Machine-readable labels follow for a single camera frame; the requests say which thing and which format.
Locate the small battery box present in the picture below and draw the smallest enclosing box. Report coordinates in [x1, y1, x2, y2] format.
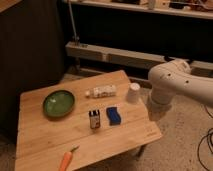
[89, 110, 100, 129]

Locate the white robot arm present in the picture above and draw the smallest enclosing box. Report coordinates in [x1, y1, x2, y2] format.
[148, 59, 213, 112]

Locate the blue eraser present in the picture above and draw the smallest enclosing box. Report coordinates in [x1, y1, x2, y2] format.
[106, 107, 121, 125]

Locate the clear plastic bottle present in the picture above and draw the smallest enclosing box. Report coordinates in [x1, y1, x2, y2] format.
[85, 85, 116, 98]

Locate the wooden table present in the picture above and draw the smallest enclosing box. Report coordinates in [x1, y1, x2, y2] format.
[15, 70, 162, 171]

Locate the black floor cable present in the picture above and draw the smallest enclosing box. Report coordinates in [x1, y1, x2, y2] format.
[196, 105, 213, 171]

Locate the white ceramic cup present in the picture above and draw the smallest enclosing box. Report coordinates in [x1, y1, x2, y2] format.
[126, 83, 140, 104]

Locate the metal shelf rail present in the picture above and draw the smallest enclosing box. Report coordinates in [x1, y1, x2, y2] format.
[65, 41, 213, 73]

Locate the green round plate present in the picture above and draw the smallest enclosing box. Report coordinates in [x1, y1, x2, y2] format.
[42, 90, 75, 118]

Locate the orange carrot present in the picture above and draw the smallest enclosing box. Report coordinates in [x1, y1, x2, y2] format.
[59, 146, 78, 171]

